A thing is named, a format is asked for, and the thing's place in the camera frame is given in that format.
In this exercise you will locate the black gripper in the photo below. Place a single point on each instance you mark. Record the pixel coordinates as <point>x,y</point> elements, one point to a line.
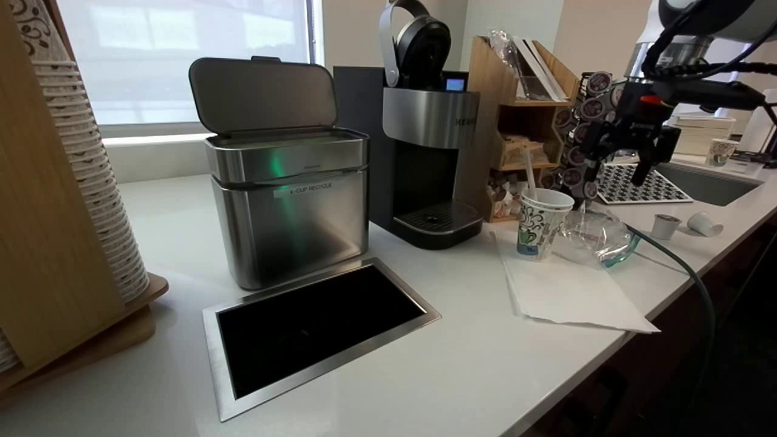
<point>646,130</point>

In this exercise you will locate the white coffee pod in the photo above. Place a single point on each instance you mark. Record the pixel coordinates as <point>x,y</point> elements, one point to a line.
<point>664,226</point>

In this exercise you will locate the printed paper cup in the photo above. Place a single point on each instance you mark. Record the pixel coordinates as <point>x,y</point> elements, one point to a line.
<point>542,226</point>

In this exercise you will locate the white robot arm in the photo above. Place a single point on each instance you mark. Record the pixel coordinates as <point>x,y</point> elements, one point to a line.
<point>712,14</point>

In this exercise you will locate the black silver coffee machine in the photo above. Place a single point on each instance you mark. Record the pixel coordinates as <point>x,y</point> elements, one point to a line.
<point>421,160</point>

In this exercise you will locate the stack of paper cups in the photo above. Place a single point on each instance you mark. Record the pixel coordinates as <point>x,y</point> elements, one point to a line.
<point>87,160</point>

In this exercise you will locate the black white marker board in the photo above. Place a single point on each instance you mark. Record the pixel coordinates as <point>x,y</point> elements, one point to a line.
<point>646,187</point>

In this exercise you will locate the brown sugar packet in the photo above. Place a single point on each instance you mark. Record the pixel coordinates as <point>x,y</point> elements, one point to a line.
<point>511,152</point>
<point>536,152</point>

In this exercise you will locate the clear plastic zip bag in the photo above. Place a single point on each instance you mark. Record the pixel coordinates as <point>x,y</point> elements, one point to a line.
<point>597,239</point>

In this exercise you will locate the steel sink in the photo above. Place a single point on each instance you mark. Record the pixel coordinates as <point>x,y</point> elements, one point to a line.
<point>712,185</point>

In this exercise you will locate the small paper cup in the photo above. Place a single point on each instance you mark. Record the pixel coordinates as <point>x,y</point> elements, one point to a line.
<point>718,152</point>

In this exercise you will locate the wooden condiment organizer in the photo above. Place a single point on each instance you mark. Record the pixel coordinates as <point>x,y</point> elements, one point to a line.
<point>517,121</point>

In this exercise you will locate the small white cylinder cap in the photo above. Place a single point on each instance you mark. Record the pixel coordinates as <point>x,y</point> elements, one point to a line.
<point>704,223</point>

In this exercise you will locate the white wrapped stir stick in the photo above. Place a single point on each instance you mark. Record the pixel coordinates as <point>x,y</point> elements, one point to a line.
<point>540,69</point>

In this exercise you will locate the white paper sheet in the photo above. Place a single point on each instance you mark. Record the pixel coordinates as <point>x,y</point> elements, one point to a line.
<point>567,291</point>

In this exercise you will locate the stainless steel trash bin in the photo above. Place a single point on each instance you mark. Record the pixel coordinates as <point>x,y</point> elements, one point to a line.
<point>292,218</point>

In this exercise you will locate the steel framed counter opening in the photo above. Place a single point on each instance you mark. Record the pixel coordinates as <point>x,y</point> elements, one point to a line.
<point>315,330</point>

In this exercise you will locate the wooden cup holder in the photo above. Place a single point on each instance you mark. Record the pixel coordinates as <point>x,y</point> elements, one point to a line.
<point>40,243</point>

